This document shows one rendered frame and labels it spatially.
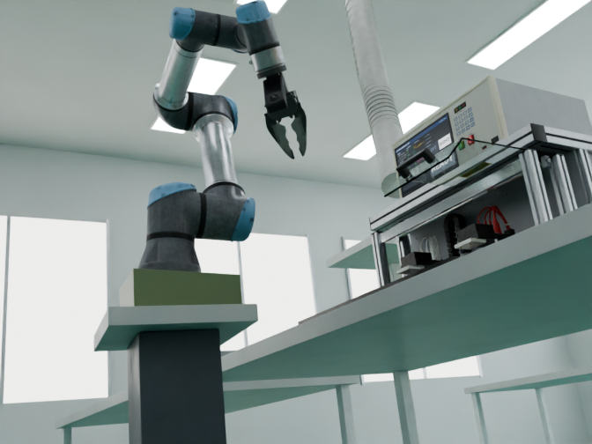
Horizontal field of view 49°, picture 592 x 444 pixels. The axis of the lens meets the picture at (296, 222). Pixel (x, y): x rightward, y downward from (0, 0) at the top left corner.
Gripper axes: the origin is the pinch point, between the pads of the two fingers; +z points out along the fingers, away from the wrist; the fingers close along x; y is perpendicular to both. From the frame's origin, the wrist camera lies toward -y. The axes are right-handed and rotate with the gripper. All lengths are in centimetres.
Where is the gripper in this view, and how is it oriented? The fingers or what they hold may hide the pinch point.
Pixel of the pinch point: (296, 152)
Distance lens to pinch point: 153.8
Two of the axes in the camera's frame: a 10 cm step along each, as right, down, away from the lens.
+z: 3.1, 9.3, 2.0
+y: 0.9, -2.4, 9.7
